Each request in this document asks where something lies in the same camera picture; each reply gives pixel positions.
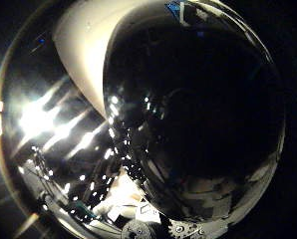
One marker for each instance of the computer monitor with lit screen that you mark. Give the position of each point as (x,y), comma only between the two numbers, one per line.
(172,8)

